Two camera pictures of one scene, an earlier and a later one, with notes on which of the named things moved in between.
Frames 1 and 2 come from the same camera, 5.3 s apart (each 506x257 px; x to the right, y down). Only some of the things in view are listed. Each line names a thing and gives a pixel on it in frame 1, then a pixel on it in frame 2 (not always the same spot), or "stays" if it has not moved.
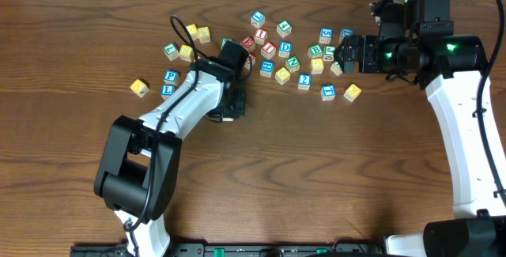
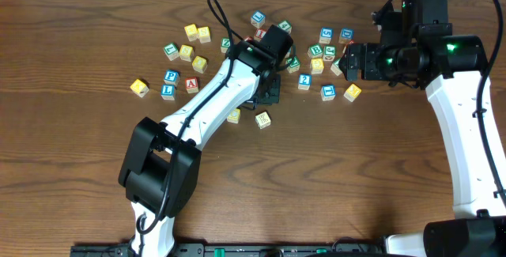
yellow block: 282,75 → 262,120
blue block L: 167,90 stays
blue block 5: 326,35 stays
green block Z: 224,40 stays
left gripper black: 239,103 → 269,92
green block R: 336,68 stays
